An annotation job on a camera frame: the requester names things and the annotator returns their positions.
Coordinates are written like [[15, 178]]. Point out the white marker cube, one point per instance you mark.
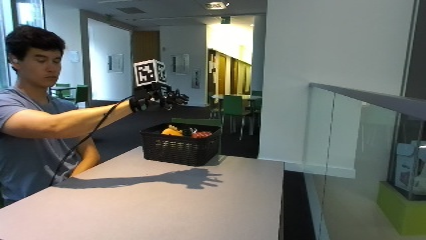
[[149, 72]]

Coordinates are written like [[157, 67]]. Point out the yellow fruit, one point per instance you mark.
[[171, 131]]

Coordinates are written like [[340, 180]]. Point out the dark item in basket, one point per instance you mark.
[[188, 131]]

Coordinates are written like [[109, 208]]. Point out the red fruit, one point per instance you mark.
[[201, 134]]

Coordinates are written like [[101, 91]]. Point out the pale background table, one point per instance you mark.
[[234, 97]]

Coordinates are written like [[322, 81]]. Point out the green chair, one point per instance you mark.
[[234, 107], [256, 104], [81, 93]]

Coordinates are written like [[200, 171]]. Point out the black woven basket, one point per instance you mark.
[[180, 148]]

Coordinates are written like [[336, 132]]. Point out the wooden door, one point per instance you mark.
[[147, 46]]

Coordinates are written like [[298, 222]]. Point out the dark background table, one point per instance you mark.
[[61, 88]]

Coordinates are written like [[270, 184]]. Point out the green exit sign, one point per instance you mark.
[[225, 20]]

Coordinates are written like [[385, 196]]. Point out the ceiling lamp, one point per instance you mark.
[[216, 5]]

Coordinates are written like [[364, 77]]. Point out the person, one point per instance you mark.
[[27, 156]]

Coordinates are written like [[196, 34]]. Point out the glass railing panel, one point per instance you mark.
[[350, 160]]

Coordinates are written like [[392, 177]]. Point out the grey handrail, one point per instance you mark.
[[377, 99]]

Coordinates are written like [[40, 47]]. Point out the white carton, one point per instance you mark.
[[410, 168]]

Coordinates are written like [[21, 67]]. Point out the green block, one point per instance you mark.
[[401, 211]]

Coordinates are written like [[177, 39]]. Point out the small wall notice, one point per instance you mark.
[[196, 78]]

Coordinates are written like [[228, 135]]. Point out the framed wall picture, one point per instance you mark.
[[181, 63], [116, 62]]

